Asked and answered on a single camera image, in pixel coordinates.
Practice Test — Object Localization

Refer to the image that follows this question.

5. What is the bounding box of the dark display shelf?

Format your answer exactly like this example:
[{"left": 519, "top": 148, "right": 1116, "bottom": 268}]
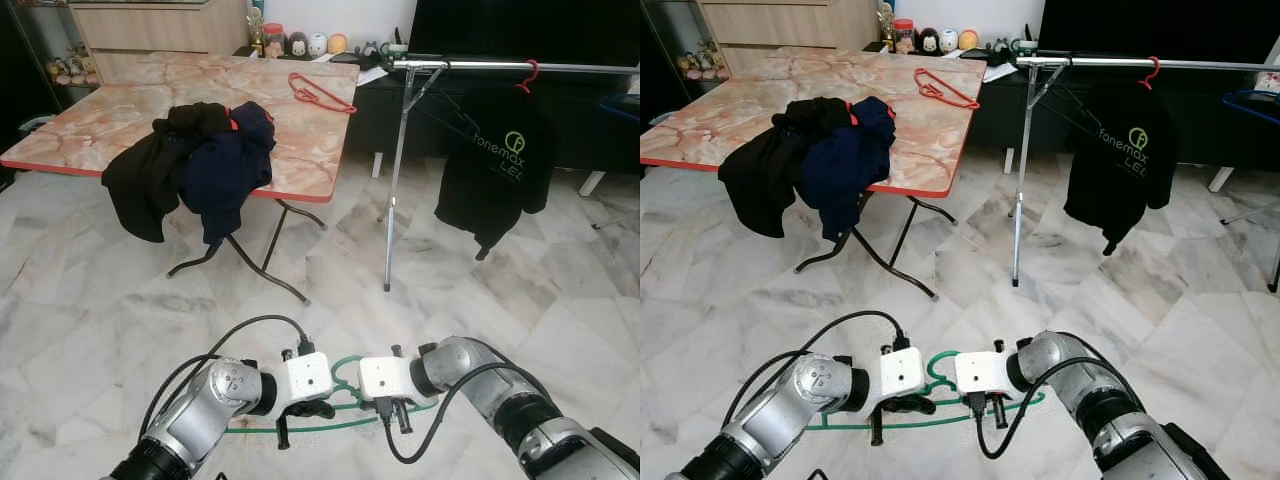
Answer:
[
  {"left": 0, "top": 0, "right": 76, "bottom": 111},
  {"left": 640, "top": 0, "right": 706, "bottom": 101}
]

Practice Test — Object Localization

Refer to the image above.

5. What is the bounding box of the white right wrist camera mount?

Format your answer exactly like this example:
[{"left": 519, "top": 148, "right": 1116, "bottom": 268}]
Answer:
[
  {"left": 358, "top": 353, "right": 414, "bottom": 403},
  {"left": 953, "top": 350, "right": 1009, "bottom": 399}
]

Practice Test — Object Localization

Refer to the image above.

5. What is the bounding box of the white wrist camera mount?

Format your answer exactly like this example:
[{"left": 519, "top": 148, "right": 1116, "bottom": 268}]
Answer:
[
  {"left": 953, "top": 350, "right": 1009, "bottom": 399},
  {"left": 280, "top": 350, "right": 334, "bottom": 404},
  {"left": 878, "top": 345, "right": 926, "bottom": 399},
  {"left": 358, "top": 353, "right": 414, "bottom": 403}
]

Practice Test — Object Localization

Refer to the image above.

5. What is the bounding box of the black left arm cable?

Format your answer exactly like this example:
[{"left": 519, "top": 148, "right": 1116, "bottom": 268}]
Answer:
[
  {"left": 140, "top": 315, "right": 316, "bottom": 441},
  {"left": 720, "top": 310, "right": 909, "bottom": 431}
]

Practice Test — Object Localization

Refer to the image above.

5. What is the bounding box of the black flat television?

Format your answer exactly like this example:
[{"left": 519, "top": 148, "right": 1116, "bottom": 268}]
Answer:
[
  {"left": 408, "top": 0, "right": 641, "bottom": 69},
  {"left": 1038, "top": 0, "right": 1280, "bottom": 66}
]

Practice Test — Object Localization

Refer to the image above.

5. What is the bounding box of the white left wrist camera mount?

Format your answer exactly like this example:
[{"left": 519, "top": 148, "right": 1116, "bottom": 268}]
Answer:
[
  {"left": 280, "top": 350, "right": 334, "bottom": 404},
  {"left": 878, "top": 345, "right": 926, "bottom": 399}
]

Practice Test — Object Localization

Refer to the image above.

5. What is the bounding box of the green plastic hanger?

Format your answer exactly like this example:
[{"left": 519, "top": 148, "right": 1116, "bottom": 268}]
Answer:
[
  {"left": 805, "top": 350, "right": 1046, "bottom": 433},
  {"left": 225, "top": 353, "right": 441, "bottom": 436}
]

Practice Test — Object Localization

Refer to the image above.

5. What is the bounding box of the light wooden drawer cabinet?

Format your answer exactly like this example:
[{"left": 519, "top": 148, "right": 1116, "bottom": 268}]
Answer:
[
  {"left": 68, "top": 0, "right": 251, "bottom": 86},
  {"left": 695, "top": 0, "right": 881, "bottom": 81}
]

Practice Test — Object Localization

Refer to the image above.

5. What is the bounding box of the black television cabinet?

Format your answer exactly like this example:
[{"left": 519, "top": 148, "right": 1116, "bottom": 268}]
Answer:
[
  {"left": 965, "top": 52, "right": 1280, "bottom": 176},
  {"left": 335, "top": 55, "right": 641, "bottom": 176}
]

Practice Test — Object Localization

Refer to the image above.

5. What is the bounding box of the silver metal clothes rack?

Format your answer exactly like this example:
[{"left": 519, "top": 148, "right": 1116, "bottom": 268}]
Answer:
[
  {"left": 378, "top": 55, "right": 641, "bottom": 293},
  {"left": 1010, "top": 55, "right": 1280, "bottom": 293}
]

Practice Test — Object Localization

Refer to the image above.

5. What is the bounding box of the black fonemax printed t-shirt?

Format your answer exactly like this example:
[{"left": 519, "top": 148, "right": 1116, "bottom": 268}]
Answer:
[
  {"left": 435, "top": 82, "right": 561, "bottom": 263},
  {"left": 1062, "top": 80, "right": 1181, "bottom": 256}
]

